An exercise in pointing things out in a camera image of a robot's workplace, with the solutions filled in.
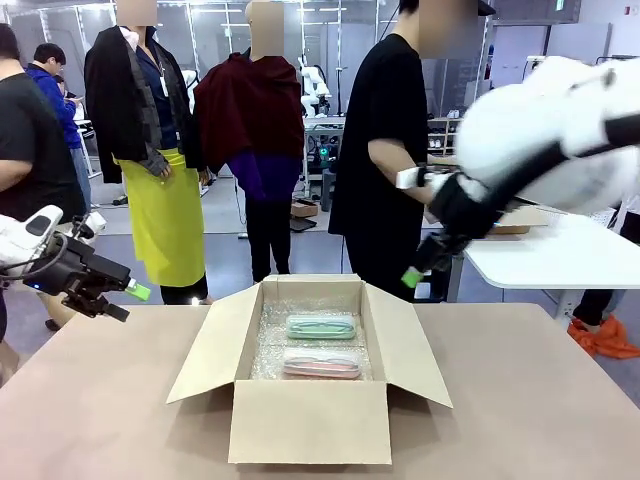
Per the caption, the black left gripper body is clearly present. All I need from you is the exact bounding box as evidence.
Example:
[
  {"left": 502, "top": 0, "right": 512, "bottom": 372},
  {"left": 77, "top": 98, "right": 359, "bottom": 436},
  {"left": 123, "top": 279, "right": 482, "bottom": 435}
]
[{"left": 21, "top": 236, "right": 132, "bottom": 298}]

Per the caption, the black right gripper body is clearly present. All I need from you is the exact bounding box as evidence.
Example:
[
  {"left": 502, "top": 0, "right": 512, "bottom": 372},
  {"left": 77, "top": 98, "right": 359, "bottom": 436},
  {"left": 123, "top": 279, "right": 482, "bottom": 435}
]
[{"left": 423, "top": 172, "right": 507, "bottom": 242}]

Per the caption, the mint green glasses case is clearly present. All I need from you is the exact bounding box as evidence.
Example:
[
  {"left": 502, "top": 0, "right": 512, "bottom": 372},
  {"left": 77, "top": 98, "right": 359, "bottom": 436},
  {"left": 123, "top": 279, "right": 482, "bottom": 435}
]
[{"left": 284, "top": 314, "right": 358, "bottom": 342}]

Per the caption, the pink glasses case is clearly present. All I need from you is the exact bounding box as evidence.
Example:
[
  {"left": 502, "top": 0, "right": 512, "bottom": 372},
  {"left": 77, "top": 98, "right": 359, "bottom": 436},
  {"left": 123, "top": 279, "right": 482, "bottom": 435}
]
[{"left": 281, "top": 347, "right": 363, "bottom": 380}]

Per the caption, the person's right forearm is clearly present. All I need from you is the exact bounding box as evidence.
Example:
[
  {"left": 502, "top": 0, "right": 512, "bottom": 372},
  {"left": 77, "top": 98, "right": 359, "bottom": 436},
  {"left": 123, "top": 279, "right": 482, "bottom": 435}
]
[{"left": 368, "top": 136, "right": 432, "bottom": 202}]

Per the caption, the shallow brown cardboard box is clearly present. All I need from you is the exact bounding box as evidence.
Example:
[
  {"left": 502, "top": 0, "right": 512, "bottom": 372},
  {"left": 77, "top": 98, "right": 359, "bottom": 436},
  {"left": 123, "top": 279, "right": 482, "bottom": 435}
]
[{"left": 424, "top": 198, "right": 551, "bottom": 236}]

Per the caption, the wooden shoe shelf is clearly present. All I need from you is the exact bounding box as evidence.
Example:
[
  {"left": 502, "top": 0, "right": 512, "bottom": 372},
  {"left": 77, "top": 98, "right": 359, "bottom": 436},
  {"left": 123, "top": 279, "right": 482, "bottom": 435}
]
[{"left": 426, "top": 116, "right": 465, "bottom": 157}]

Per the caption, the white side table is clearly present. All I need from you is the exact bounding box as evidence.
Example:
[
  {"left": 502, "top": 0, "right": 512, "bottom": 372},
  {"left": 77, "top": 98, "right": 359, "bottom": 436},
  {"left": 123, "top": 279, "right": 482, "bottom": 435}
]
[{"left": 447, "top": 208, "right": 640, "bottom": 322}]

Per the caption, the person in black t-shirt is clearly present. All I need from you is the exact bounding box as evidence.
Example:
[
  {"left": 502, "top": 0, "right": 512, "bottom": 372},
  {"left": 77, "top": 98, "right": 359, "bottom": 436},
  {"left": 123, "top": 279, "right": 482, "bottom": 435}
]
[{"left": 328, "top": 0, "right": 496, "bottom": 304}]

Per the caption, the grey plastic stool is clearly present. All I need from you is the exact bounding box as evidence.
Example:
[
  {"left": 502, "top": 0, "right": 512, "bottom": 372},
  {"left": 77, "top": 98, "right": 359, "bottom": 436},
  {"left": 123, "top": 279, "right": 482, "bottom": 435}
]
[{"left": 320, "top": 168, "right": 337, "bottom": 212}]

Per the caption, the person in dark green shirt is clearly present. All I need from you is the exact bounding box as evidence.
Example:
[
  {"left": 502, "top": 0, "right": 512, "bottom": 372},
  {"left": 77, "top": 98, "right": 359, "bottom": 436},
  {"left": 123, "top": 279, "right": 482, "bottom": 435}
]
[{"left": 0, "top": 22, "right": 89, "bottom": 351}]

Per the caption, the white plastic basket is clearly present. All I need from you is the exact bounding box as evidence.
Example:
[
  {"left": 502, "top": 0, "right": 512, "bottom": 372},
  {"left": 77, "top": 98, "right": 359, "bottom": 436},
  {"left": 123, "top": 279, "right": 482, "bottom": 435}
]
[{"left": 588, "top": 208, "right": 624, "bottom": 230}]

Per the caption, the clear bubble wrap sheet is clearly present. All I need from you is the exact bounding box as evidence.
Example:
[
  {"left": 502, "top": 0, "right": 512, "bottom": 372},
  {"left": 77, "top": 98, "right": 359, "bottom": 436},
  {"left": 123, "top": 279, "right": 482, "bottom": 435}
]
[{"left": 249, "top": 296, "right": 374, "bottom": 382}]

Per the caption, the background metal workbench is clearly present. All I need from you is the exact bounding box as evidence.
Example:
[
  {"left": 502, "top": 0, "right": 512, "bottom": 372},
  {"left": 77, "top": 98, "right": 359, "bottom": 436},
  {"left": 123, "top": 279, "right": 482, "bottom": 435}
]
[{"left": 303, "top": 115, "right": 348, "bottom": 182}]

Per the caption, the mannequin with yellow skirt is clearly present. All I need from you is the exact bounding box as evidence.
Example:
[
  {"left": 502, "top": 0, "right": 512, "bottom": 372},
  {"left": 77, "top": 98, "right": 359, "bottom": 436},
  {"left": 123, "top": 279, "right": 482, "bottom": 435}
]
[{"left": 83, "top": 0, "right": 215, "bottom": 307}]

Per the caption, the orange cloth on floor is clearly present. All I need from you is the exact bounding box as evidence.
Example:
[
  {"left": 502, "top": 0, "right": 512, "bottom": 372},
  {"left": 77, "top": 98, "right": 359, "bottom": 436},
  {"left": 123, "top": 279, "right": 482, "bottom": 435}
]
[{"left": 566, "top": 313, "right": 640, "bottom": 360}]

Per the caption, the person in blue hoodie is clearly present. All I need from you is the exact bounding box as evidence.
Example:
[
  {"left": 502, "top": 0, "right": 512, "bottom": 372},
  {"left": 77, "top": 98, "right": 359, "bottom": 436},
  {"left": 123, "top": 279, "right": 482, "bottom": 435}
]
[{"left": 23, "top": 42, "right": 94, "bottom": 214}]

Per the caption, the open brown cardboard box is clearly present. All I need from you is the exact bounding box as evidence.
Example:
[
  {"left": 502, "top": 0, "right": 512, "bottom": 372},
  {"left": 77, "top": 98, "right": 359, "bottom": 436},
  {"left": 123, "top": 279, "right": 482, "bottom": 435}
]
[{"left": 165, "top": 273, "right": 454, "bottom": 466}]

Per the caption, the mannequin with maroon cape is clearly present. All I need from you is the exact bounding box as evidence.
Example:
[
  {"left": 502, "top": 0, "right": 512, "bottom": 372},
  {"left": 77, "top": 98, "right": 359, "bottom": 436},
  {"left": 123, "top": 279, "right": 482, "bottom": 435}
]
[{"left": 193, "top": 0, "right": 307, "bottom": 284}]

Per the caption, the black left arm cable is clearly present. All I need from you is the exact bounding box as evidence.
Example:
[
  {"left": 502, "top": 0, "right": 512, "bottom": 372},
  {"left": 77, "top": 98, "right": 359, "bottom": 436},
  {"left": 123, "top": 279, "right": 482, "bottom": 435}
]
[{"left": 0, "top": 233, "right": 69, "bottom": 287}]

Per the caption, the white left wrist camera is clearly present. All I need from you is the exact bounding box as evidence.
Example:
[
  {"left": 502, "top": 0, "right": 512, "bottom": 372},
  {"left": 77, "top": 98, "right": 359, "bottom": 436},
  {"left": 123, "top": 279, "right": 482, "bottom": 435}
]
[{"left": 71, "top": 211, "right": 108, "bottom": 241}]

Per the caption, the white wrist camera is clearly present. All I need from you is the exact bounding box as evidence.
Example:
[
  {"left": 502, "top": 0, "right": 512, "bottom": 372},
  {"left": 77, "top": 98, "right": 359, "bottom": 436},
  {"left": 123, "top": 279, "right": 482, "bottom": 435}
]
[
  {"left": 71, "top": 211, "right": 108, "bottom": 241},
  {"left": 395, "top": 168, "right": 428, "bottom": 191}
]

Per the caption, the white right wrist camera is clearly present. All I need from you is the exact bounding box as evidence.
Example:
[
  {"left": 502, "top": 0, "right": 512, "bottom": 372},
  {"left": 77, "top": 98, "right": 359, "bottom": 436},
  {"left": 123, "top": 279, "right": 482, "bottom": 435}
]
[{"left": 395, "top": 168, "right": 428, "bottom": 191}]

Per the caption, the black right arm cable sleeve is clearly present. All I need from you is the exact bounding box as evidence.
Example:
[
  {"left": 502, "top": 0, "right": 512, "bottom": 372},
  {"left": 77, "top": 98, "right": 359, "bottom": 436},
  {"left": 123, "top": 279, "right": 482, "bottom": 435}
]
[{"left": 492, "top": 110, "right": 640, "bottom": 206}]

